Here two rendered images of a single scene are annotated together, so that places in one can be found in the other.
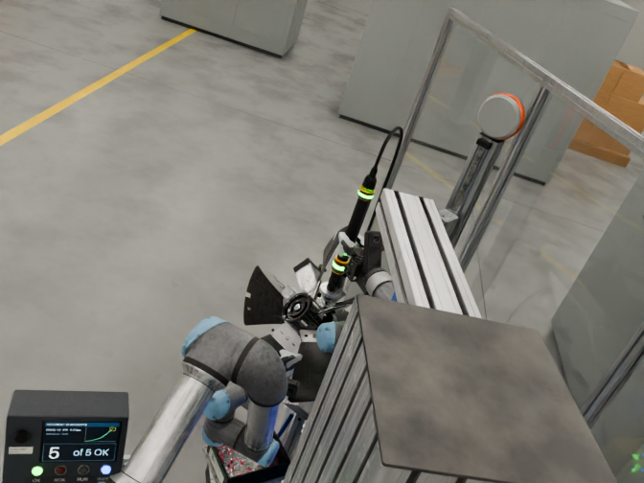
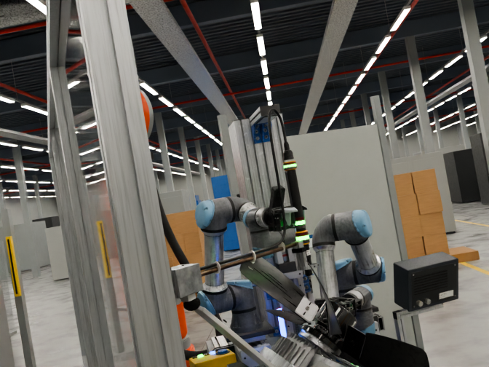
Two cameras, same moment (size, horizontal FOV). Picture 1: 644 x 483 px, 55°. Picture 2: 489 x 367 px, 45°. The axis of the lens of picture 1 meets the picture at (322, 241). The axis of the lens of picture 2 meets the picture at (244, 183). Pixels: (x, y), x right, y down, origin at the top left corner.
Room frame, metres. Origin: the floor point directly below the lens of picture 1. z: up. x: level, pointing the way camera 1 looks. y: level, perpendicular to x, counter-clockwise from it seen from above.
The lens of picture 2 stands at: (3.57, -0.09, 1.64)
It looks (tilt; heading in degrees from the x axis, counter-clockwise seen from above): 1 degrees up; 184
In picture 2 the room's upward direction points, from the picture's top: 10 degrees counter-clockwise
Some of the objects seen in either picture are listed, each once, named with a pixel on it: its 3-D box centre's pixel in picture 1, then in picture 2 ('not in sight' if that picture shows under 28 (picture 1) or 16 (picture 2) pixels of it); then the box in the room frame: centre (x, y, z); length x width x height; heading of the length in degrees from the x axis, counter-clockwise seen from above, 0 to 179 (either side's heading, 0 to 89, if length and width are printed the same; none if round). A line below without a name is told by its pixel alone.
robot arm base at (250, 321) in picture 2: not in sight; (245, 317); (0.84, -0.39, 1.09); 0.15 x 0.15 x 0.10
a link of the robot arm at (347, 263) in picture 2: not in sight; (343, 273); (0.73, 0.10, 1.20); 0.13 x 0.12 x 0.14; 77
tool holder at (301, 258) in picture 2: (336, 278); (303, 254); (1.58, -0.08, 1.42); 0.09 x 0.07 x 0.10; 148
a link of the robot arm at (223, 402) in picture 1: (223, 400); (360, 296); (1.20, 0.12, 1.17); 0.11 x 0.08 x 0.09; 150
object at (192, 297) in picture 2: not in sight; (191, 301); (2.07, -0.39, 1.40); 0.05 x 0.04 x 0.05; 148
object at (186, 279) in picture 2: (443, 222); (177, 281); (2.10, -0.40, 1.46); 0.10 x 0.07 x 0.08; 148
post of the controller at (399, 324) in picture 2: not in sight; (401, 334); (1.03, 0.27, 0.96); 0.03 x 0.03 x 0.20; 23
